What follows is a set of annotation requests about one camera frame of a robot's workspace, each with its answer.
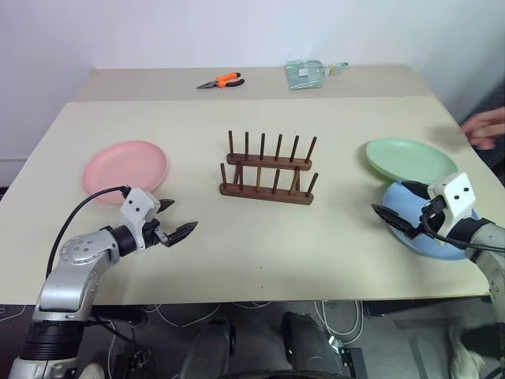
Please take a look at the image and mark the blue round plate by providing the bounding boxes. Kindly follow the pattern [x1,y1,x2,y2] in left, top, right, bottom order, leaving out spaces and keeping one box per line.
[383,180,481,261]

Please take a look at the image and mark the white looped cable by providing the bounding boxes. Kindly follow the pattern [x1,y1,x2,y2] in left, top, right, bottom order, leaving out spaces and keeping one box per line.
[313,299,363,345]

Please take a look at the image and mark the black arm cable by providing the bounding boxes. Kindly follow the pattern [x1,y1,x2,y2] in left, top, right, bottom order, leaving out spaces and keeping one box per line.
[45,185,133,280]
[418,204,505,262]

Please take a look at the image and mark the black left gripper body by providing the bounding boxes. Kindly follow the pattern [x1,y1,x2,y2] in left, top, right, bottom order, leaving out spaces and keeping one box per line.
[140,217,174,249]

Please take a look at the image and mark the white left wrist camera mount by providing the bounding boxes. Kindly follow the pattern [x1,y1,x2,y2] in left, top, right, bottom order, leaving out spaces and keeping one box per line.
[118,187,162,254]

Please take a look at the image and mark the pink round plate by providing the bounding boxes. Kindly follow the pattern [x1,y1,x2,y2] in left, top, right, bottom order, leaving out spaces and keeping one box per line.
[81,140,170,206]

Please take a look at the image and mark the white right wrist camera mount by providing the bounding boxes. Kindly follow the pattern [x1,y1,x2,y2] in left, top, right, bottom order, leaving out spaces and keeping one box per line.
[427,171,477,246]

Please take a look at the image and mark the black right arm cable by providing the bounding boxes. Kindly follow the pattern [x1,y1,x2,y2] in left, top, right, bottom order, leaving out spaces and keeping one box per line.
[418,204,505,262]

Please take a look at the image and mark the green round plate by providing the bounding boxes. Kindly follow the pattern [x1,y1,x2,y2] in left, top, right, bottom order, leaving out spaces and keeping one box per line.
[365,137,459,185]

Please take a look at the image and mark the black flat box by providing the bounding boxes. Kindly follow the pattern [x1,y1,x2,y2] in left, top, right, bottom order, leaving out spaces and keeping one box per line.
[337,346,368,379]

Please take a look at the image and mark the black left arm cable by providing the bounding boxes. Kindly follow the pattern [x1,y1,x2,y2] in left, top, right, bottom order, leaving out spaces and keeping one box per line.
[45,185,133,280]

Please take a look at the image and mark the orange handled pliers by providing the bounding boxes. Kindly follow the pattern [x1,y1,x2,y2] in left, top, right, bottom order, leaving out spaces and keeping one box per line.
[196,71,246,91]

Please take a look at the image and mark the person's bare hand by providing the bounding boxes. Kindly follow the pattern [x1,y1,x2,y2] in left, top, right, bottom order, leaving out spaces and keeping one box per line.
[460,110,505,151]

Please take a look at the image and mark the wooden dish rack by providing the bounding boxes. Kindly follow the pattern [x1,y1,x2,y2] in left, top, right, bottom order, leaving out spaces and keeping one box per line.
[219,129,320,207]

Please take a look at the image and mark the green packaged dustpan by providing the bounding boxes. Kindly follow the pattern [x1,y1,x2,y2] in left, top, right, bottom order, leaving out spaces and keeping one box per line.
[284,58,350,92]

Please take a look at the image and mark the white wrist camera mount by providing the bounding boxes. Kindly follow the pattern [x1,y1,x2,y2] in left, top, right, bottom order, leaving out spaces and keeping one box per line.
[427,171,477,246]
[118,187,162,254]

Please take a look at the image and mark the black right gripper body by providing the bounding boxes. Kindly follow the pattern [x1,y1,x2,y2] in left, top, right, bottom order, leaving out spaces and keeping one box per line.
[417,195,451,239]

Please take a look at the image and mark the white thin cable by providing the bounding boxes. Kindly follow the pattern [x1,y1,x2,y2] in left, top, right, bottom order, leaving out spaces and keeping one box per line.
[144,302,223,329]

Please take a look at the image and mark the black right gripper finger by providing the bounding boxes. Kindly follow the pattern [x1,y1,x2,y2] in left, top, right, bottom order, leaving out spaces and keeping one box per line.
[371,203,422,241]
[399,179,434,201]

